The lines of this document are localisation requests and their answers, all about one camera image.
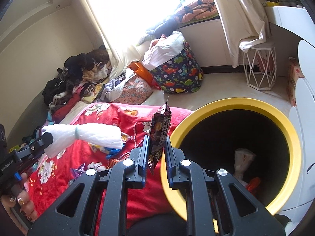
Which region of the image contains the pink floral bag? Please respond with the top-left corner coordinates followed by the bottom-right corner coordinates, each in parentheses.
top-left (114, 75), bottom-right (154, 105)

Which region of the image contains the person's left hand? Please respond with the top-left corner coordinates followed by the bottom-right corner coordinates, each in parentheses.
top-left (1, 172), bottom-right (40, 223)

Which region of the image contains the pile of black clothes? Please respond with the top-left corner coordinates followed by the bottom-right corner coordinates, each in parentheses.
top-left (42, 53), bottom-right (104, 104)

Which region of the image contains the white desk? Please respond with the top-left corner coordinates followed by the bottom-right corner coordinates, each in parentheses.
top-left (264, 5), bottom-right (310, 54)

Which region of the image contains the grey headboard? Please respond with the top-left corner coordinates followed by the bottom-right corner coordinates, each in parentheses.
top-left (5, 88), bottom-right (50, 143)

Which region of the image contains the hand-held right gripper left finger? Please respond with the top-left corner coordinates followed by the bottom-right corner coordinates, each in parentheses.
top-left (27, 135), bottom-right (151, 236)

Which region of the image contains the white window seat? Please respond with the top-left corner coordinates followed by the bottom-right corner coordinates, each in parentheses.
top-left (182, 17), bottom-right (234, 67)

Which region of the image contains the orange patterned quilt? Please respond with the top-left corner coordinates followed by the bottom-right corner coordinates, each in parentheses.
top-left (172, 0), bottom-right (218, 24)

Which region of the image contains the pink cardboard box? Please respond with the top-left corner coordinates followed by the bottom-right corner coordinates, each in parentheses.
top-left (287, 57), bottom-right (304, 107)

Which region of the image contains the tan cream cloth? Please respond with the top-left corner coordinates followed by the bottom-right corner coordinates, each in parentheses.
top-left (82, 61), bottom-right (109, 81)

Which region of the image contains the cream curtain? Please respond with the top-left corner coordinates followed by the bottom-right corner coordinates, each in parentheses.
top-left (74, 0), bottom-right (148, 79)
top-left (208, 0), bottom-right (270, 68)

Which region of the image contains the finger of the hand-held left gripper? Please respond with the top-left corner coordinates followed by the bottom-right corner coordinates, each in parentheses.
top-left (10, 132), bottom-right (54, 175)

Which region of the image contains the beige bed sheet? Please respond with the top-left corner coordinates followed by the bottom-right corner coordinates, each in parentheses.
top-left (59, 101), bottom-right (90, 126)

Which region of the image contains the white wire stool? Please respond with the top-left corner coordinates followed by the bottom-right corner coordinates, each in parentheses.
top-left (242, 41), bottom-right (277, 90)

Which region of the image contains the dark snack packet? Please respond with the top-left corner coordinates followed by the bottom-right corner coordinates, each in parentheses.
top-left (148, 95), bottom-right (172, 177)

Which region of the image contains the yellow rimmed trash bin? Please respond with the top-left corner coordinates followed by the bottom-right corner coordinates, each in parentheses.
top-left (160, 98), bottom-right (302, 220)

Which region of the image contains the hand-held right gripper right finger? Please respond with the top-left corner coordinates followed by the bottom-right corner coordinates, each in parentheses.
top-left (164, 138), bottom-right (286, 236)

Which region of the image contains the white plastic bag orange print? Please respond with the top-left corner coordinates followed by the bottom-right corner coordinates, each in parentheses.
top-left (233, 148), bottom-right (257, 185)

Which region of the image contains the orange red cloth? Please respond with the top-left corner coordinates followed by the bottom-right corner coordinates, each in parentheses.
top-left (151, 36), bottom-right (168, 48)

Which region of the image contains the white foam net sleeve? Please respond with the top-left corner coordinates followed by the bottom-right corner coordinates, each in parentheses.
top-left (42, 123), bottom-right (123, 158)

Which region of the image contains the red floral blanket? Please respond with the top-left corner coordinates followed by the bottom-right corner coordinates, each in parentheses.
top-left (23, 102), bottom-right (195, 236)

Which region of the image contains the blue wrapper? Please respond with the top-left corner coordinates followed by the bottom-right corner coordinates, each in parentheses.
top-left (105, 146), bottom-right (126, 161)

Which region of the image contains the dark blue jacket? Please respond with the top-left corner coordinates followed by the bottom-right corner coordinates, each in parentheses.
top-left (145, 17), bottom-right (183, 40)

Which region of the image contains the floral bag with clothes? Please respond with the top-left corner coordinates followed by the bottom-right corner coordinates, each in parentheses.
top-left (103, 69), bottom-right (137, 101)

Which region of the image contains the purple snack packet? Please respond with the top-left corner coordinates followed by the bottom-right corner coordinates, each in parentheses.
top-left (70, 163), bottom-right (86, 180)

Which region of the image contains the dinosaur print laundry basket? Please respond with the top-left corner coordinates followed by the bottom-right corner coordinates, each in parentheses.
top-left (150, 42), bottom-right (204, 94)

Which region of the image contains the brown patterned blanket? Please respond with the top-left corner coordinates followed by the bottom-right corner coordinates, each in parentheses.
top-left (74, 81), bottom-right (109, 104)

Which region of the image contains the red plastic bag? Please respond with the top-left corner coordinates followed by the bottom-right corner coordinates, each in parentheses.
top-left (246, 176), bottom-right (261, 193)

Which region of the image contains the white cloth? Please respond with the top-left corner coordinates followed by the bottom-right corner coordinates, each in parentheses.
top-left (141, 31), bottom-right (185, 70)

